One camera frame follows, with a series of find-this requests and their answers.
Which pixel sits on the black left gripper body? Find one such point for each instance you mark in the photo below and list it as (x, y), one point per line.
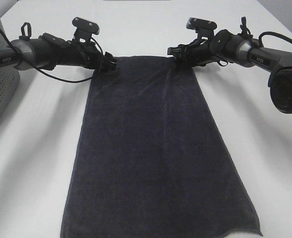
(88, 55)

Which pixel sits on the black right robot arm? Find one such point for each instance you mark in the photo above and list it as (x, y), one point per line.
(244, 50)

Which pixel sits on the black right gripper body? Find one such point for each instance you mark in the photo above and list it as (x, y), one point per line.
(196, 53)

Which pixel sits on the dark navy towel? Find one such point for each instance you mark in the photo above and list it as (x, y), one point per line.
(151, 162)

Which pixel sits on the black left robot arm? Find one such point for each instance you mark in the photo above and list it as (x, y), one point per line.
(48, 51)

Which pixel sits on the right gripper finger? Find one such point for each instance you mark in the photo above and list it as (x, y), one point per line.
(177, 52)

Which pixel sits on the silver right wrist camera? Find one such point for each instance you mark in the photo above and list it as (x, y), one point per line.
(204, 28)

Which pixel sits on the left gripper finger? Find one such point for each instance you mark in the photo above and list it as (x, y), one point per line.
(110, 61)

